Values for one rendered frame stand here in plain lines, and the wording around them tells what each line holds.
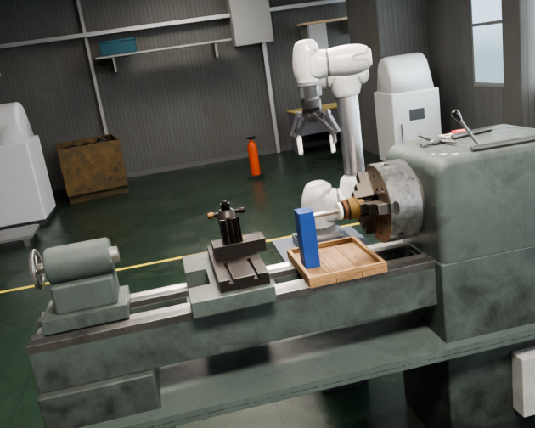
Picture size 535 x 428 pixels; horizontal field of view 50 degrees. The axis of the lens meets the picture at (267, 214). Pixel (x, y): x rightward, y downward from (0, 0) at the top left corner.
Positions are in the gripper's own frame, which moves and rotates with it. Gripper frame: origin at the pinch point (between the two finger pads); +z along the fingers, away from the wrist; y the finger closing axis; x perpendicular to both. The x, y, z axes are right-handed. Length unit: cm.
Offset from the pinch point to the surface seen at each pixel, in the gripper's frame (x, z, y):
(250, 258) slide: 28.3, 34.6, 20.7
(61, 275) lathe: 72, 25, 72
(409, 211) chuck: 2.3, 24.1, -34.7
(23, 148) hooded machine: -296, 34, 510
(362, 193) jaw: -4.1, 18.7, -15.1
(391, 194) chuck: 4.7, 16.8, -29.0
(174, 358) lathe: 60, 61, 39
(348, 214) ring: 4.6, 24.6, -11.8
